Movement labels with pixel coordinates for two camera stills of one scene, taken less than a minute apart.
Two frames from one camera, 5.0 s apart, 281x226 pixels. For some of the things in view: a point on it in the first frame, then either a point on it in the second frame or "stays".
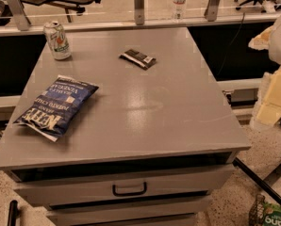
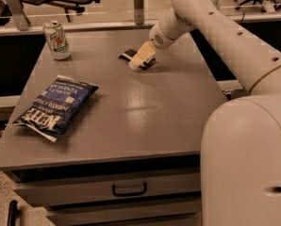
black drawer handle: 129,193 stays
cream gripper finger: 274,92 to 146,51
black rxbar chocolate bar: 138,58 stays
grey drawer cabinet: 119,126 stays
